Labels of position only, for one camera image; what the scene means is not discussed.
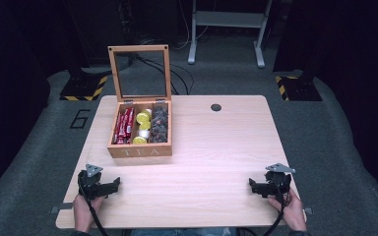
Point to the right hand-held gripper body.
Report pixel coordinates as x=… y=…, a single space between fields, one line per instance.
x=280 y=182

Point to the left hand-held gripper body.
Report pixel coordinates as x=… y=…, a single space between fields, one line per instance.
x=89 y=183

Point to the person's left hand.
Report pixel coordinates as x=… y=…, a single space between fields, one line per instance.
x=83 y=213

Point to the person's right hand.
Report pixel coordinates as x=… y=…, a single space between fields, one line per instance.
x=292 y=213

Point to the wooden tea box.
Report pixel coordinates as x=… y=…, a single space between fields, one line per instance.
x=139 y=151

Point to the yellow lid capsule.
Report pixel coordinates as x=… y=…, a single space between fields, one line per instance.
x=142 y=117
x=145 y=126
x=139 y=140

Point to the red sachet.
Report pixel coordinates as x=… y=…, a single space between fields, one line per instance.
x=116 y=129
x=130 y=121
x=123 y=126

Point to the white capsule cup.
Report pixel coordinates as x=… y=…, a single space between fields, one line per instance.
x=148 y=111
x=144 y=133

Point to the pile of dark tea packets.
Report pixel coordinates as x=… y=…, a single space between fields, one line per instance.
x=159 y=124

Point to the person's blue jeans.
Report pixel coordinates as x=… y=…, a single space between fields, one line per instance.
x=180 y=232

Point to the dark round table grommet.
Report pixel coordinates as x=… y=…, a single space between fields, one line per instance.
x=216 y=107

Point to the black yellow striped stand base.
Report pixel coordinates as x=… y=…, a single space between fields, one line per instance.
x=298 y=88
x=83 y=88

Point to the white metal stand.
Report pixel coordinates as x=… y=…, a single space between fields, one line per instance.
x=228 y=19

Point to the grey table bracket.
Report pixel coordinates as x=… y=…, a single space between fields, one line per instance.
x=307 y=211
x=60 y=207

